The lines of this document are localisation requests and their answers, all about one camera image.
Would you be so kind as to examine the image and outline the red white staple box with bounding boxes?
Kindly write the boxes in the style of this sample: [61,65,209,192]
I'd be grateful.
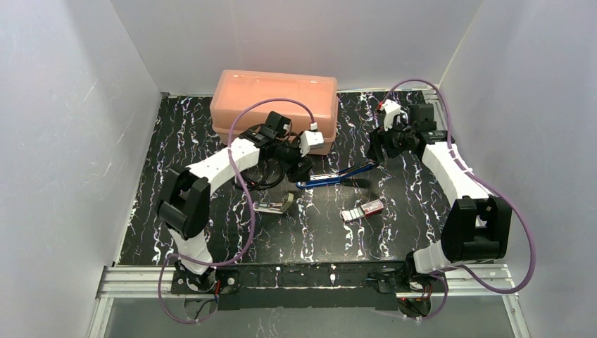
[340,199,384,222]

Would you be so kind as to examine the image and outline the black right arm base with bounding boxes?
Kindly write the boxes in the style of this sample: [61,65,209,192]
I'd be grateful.
[369,267,446,297]

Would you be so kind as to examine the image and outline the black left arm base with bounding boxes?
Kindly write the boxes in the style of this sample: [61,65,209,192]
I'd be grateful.
[170,265,240,295]

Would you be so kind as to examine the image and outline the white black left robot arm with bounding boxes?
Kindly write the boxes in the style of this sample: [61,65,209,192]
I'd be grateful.
[156,111,324,275]

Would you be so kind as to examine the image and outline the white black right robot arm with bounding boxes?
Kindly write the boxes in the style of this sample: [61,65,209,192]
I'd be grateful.
[367,99,513,274]

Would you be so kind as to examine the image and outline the pink translucent plastic storage box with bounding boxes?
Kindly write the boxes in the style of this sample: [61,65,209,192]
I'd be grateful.
[209,70,339,156]

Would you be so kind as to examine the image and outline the black marble pattern mat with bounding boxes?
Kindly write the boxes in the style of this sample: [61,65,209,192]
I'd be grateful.
[117,92,452,265]

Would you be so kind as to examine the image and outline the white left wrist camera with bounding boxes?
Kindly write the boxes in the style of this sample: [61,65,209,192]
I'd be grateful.
[298,123,325,157]

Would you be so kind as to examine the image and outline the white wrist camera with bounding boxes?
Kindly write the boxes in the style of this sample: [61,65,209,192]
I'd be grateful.
[377,99,403,131]
[298,123,325,157]

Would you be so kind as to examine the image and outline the coiled black usb cable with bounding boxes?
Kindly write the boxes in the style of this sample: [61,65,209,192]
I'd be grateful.
[233,156,287,192]

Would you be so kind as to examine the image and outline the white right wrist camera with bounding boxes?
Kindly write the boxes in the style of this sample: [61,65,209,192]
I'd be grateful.
[377,99,403,131]

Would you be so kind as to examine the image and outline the aluminium right frame rail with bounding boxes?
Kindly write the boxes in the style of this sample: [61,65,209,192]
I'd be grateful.
[422,84,463,180]

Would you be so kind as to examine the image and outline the aluminium frame rail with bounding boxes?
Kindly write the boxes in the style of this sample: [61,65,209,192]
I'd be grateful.
[96,265,519,299]
[422,84,463,180]

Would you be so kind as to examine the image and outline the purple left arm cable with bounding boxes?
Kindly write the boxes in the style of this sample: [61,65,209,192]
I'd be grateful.
[157,98,318,325]

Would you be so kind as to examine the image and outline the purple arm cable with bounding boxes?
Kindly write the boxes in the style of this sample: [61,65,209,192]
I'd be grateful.
[157,98,318,325]
[379,78,537,323]

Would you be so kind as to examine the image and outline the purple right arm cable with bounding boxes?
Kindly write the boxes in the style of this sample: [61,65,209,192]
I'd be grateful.
[379,78,537,323]

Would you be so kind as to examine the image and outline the aluminium front frame rail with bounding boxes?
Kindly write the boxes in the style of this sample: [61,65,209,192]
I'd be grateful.
[96,265,519,299]

